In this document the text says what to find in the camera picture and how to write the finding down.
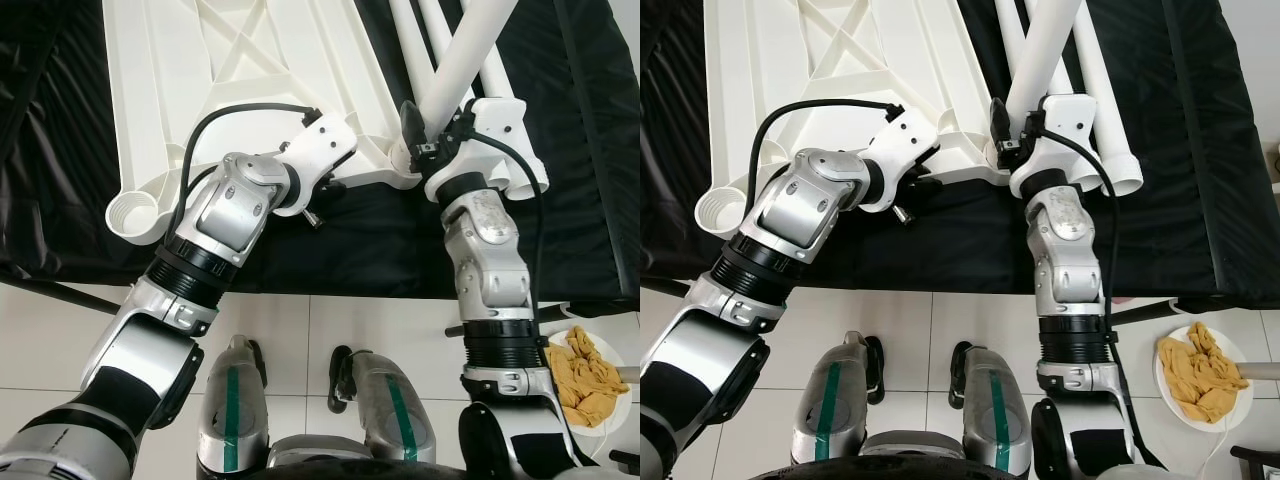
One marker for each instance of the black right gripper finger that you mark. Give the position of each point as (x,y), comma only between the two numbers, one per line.
(999,118)
(414,122)

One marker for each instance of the white plastic children table top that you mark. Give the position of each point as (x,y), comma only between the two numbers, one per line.
(770,80)
(170,80)

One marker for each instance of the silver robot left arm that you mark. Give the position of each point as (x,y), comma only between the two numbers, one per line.
(810,205)
(225,210)

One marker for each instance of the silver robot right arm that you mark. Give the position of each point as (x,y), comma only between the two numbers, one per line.
(490,260)
(1070,260)

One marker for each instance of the black table cloth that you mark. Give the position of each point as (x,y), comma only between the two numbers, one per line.
(350,250)
(950,250)

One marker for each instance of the pink white packet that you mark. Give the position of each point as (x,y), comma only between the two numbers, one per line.
(1122,300)

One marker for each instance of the black robot left foot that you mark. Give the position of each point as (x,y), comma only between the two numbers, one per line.
(873,375)
(256,365)

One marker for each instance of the black robot foot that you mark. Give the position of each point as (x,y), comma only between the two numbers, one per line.
(341,380)
(958,378)
(256,365)
(873,375)

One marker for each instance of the black robot right foot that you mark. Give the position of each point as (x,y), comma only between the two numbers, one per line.
(958,378)
(341,380)

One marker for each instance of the silver robot right leg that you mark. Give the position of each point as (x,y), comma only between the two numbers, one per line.
(395,405)
(1000,412)

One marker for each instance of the white round plate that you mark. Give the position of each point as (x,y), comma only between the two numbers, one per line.
(618,345)
(1235,345)

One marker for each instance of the yellow crumpled cloth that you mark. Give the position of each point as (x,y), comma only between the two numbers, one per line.
(588,385)
(1200,380)

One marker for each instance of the black robot torso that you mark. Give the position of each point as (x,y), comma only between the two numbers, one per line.
(330,472)
(900,472)

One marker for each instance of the grey bar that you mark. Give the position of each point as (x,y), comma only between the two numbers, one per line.
(630,374)
(1262,371)

